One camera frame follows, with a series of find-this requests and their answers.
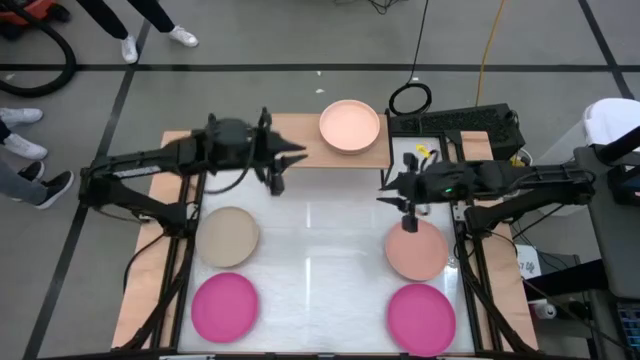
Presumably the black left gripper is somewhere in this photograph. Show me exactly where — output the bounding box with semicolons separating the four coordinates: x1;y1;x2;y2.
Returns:
247;127;309;174

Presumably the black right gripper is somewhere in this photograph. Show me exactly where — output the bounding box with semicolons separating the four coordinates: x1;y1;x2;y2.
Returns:
375;159;477;214

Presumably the salmon pink plate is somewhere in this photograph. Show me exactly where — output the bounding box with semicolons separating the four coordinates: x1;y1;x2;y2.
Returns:
384;218;450;283

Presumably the light peach plate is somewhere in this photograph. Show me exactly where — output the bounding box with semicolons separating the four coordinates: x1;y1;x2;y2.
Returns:
318;98;382;155

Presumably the beige plate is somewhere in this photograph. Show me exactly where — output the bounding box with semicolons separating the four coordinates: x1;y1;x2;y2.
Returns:
194;206;261;270

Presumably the magenta plate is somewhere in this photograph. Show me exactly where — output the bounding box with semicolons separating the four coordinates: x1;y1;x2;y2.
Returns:
386;282;457;358
190;271;260;345

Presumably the black computer tower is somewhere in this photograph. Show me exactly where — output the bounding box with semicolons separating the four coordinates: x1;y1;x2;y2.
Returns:
389;102;527;164

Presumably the white paper label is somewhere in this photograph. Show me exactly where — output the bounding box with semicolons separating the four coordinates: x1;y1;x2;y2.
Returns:
516;244;543;281

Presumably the person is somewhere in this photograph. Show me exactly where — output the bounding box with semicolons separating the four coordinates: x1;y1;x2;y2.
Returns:
0;106;49;162
0;158;76;211
74;0;200;65

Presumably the grey side desk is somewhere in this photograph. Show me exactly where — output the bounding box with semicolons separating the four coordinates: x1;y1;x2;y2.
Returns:
573;143;640;301

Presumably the white lined trash bin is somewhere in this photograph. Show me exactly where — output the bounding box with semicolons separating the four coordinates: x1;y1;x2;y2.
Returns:
533;96;640;217

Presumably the red vacuum cleaner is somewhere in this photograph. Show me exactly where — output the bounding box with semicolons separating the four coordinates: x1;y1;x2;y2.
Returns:
0;0;71;41

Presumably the wooden shelf with black frame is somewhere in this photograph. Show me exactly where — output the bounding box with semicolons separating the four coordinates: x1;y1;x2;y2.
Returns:
255;106;395;190

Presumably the black coiled cable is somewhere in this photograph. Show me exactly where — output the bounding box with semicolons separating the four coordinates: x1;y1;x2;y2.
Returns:
387;0;434;118

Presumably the black metal frame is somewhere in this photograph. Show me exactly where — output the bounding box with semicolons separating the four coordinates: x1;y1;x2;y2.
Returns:
389;128;540;355
113;127;209;352

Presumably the yellow cable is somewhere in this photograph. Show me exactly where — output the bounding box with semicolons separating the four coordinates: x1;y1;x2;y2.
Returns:
474;0;509;109

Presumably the black vacuum hose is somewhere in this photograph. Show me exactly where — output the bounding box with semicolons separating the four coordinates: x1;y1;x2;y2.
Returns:
0;4;79;99

